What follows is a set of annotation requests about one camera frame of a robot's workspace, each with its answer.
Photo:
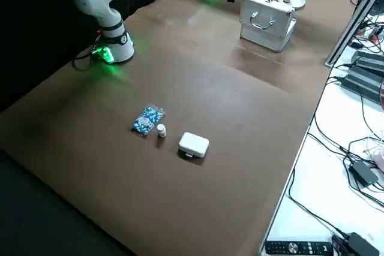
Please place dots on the gray round plate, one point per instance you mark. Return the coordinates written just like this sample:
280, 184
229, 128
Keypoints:
300, 1

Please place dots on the black power adapter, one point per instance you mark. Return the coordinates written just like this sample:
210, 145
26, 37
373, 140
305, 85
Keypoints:
360, 245
364, 173

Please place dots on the bag of blue white capsules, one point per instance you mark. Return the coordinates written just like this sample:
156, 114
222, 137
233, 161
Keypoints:
147, 119

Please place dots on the white plastic pill box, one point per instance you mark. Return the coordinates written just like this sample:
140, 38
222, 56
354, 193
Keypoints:
193, 144

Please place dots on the black remote control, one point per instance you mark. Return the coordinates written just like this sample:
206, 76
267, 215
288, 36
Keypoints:
300, 247

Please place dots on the small white pill bottle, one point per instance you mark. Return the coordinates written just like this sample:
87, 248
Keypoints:
161, 131

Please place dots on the aluminium frame post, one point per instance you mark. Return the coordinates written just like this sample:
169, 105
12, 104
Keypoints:
342, 32

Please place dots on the black ribbed power box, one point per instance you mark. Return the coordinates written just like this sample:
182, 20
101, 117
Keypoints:
370, 58
366, 83

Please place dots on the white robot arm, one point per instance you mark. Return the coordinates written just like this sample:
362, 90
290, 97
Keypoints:
102, 4

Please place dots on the silver aluminium medical kit case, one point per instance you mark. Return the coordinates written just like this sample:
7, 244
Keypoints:
264, 25

